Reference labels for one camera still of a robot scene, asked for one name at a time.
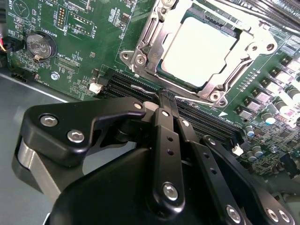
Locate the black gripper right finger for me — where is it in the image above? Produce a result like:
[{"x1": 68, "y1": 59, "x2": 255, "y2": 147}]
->
[{"x1": 167, "y1": 91, "x2": 295, "y2": 225}]

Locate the metal socket cover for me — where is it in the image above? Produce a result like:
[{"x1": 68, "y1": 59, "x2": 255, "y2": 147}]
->
[{"x1": 140, "y1": 0, "x2": 261, "y2": 99}]

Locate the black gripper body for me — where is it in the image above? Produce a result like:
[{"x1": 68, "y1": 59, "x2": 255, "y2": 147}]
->
[{"x1": 46, "y1": 145, "x2": 225, "y2": 225}]

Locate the silver CPU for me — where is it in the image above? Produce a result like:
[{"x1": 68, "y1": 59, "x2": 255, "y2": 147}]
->
[{"x1": 156, "y1": 4, "x2": 239, "y2": 87}]

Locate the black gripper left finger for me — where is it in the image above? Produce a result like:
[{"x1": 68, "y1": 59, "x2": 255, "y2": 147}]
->
[{"x1": 11, "y1": 88, "x2": 187, "y2": 213}]

